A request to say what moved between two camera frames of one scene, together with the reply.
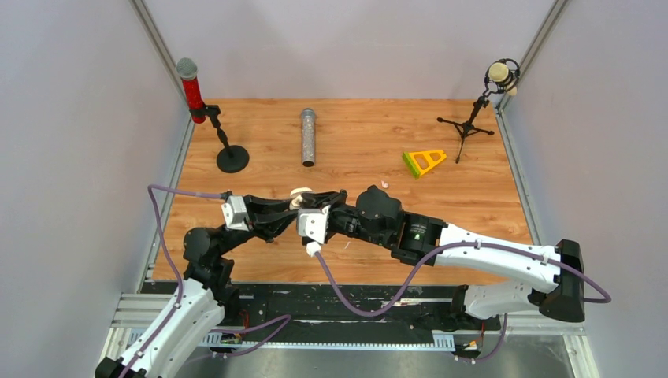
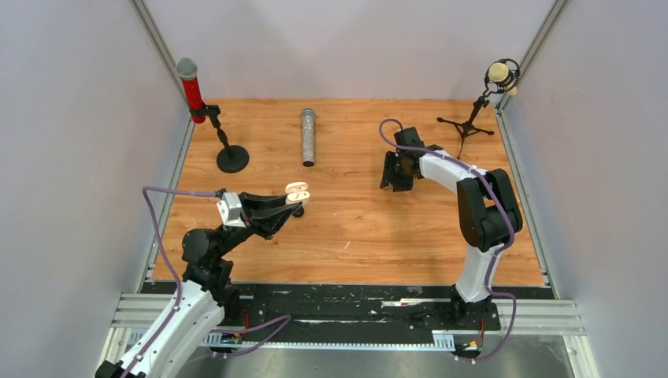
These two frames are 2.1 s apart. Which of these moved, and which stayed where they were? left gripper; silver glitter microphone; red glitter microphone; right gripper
Moved: right gripper
Stayed: silver glitter microphone; left gripper; red glitter microphone
